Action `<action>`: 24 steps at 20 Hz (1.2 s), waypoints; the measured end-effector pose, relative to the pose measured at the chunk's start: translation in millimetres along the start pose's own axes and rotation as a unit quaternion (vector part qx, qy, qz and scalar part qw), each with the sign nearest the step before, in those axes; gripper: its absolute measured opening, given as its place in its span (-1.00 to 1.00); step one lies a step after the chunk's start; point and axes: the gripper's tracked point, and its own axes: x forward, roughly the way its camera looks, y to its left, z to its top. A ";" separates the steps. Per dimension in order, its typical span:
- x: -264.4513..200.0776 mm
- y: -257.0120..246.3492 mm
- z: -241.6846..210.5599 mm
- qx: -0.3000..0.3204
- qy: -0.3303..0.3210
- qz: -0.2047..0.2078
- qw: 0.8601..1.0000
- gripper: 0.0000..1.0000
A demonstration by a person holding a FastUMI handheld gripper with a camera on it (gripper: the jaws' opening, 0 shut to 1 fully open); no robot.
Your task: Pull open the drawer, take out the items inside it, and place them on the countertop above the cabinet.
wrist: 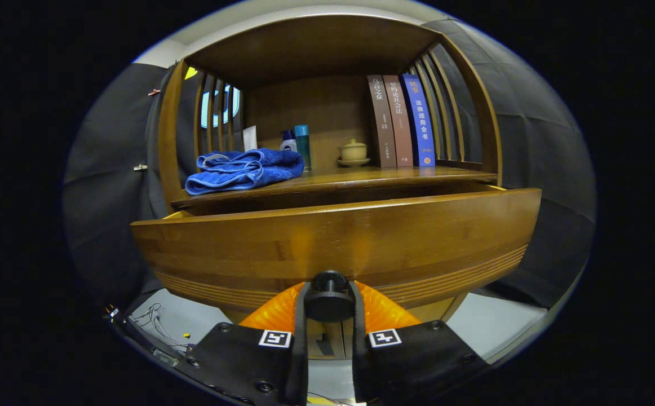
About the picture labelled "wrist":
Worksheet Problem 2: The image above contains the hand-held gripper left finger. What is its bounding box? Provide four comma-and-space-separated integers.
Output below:
187, 281, 309, 406

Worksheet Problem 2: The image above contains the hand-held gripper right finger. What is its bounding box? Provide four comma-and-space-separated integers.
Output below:
350, 280, 489, 404

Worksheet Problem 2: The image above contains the wooden drawer with black knob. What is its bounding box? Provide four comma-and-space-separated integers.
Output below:
130, 183, 542, 325

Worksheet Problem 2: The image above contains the wooden countertop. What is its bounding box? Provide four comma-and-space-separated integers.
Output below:
171, 165, 498, 210

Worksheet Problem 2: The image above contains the wooden cabinet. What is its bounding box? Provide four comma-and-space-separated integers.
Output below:
157, 14, 503, 361

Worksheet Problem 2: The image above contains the folded blue towel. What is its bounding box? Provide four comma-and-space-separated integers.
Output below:
184, 148, 306, 196

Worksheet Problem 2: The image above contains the teal bottle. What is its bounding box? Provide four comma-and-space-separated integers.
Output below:
294, 125, 312, 172

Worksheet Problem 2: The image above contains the beige lidded teacup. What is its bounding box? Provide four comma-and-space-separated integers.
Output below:
339, 138, 368, 161

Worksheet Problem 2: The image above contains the dark brown book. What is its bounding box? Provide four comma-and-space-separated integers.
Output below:
367, 75, 397, 168

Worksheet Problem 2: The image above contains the reddish brown book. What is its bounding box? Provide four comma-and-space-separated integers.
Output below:
382, 74, 414, 167

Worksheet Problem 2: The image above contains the blue book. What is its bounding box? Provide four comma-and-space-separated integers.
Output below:
401, 73, 436, 167

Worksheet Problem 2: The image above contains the black backdrop cloth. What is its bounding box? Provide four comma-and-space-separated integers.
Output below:
61, 20, 597, 311

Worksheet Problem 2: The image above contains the tangle of thin cables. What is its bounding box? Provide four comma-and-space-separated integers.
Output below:
130, 303, 190, 353

